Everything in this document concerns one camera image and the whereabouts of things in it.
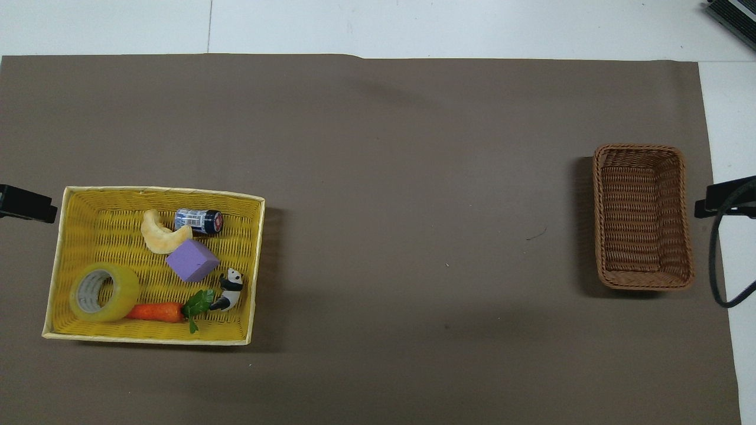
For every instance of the toy croissant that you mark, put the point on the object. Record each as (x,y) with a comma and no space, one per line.
(158,239)

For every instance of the panda figurine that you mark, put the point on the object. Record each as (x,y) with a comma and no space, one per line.
(231,287)

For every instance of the black stand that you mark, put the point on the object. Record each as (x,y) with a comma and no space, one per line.
(723,199)

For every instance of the yellow tape roll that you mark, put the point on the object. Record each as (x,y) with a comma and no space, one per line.
(121,289)

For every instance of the brown wicker basket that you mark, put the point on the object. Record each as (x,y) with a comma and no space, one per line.
(642,218)

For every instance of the black left clamp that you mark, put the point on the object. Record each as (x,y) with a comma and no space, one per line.
(23,203)

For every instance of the purple foam block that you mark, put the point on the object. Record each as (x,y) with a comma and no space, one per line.
(192,261)

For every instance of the yellow woven basket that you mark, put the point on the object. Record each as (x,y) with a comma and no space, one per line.
(118,236)

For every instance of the toy carrot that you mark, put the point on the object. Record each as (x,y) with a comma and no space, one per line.
(156,311)

